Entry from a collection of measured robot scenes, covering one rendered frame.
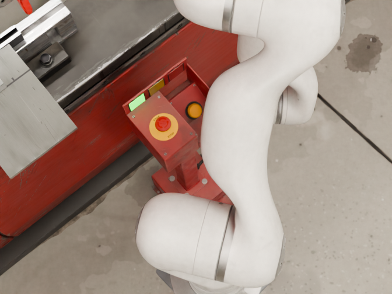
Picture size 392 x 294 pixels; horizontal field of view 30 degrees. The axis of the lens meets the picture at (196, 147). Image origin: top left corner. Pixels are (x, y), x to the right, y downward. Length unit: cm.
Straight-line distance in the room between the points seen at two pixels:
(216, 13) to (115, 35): 90
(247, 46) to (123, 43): 64
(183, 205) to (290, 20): 35
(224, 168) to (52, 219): 159
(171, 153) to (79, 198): 82
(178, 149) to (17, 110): 41
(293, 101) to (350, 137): 131
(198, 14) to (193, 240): 34
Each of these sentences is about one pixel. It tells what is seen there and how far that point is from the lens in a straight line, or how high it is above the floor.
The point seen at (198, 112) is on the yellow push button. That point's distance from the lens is 189.
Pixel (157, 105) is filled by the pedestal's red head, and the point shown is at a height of 78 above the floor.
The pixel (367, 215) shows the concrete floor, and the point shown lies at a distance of 260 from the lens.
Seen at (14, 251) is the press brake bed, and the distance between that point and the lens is 258.
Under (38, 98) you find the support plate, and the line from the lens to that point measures 166.
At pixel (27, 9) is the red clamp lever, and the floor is 118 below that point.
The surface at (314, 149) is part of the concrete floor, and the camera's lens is 264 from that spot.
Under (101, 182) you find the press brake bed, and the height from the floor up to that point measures 5.
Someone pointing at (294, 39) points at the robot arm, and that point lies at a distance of 94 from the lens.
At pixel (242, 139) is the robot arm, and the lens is 100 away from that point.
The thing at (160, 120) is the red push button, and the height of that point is 81.
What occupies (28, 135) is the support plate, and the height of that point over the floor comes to 100.
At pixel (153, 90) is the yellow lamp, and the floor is 81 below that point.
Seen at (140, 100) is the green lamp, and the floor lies 81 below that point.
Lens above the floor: 250
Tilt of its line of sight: 72 degrees down
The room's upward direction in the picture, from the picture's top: 7 degrees counter-clockwise
